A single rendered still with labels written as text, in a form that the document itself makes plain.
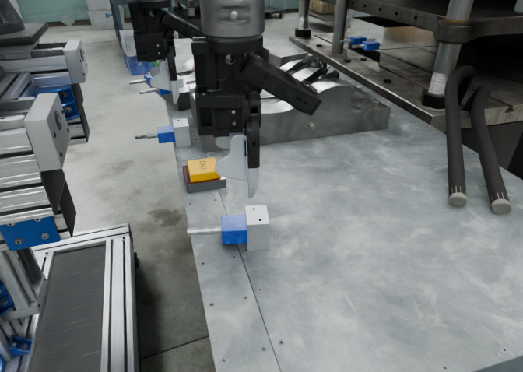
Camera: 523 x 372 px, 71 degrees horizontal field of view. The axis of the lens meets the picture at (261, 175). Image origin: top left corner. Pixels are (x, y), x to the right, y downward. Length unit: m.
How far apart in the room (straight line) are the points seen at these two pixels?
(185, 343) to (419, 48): 1.48
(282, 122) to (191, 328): 0.91
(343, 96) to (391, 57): 0.74
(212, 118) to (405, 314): 0.37
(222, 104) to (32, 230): 0.49
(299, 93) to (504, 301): 0.40
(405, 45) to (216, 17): 1.32
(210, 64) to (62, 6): 7.79
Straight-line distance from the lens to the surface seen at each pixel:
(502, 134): 1.50
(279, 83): 0.47
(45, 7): 8.26
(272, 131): 0.91
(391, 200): 0.76
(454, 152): 0.87
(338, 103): 0.96
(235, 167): 0.49
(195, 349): 1.47
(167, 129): 0.94
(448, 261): 0.66
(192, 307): 1.58
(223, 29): 0.44
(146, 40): 0.85
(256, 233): 0.58
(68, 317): 1.41
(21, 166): 0.71
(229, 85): 0.48
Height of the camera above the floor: 1.21
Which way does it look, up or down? 31 degrees down
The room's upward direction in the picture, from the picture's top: straight up
